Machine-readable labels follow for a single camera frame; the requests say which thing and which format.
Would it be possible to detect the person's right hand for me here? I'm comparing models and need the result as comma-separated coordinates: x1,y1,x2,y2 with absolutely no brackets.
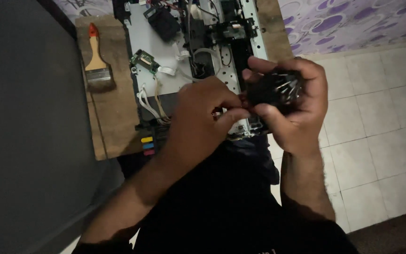
242,56,329,156

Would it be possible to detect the person's left hand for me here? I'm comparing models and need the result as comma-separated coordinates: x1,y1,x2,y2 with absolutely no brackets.
164,76,250,166

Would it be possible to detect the disassembled printer chassis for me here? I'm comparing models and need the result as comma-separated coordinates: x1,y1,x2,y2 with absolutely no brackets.
113,0,270,142

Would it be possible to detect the green circuit board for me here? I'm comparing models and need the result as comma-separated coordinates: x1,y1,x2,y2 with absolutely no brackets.
130,49,161,75

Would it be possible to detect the wooden table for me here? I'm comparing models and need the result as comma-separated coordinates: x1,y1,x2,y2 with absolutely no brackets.
75,0,295,161

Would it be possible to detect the person's black clothing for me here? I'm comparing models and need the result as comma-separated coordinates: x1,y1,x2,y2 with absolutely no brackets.
72,136,360,254

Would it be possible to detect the purple patterned cloth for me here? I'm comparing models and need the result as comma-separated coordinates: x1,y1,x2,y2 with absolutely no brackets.
277,0,406,56

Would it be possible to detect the black printer part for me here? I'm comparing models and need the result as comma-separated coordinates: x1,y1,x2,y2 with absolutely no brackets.
143,5,182,43

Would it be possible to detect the white wire bundle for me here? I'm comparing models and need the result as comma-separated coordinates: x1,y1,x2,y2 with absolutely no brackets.
137,85,171,125

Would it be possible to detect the wooden handle paint brush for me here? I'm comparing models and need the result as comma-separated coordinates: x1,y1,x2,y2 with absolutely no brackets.
84,23,116,93

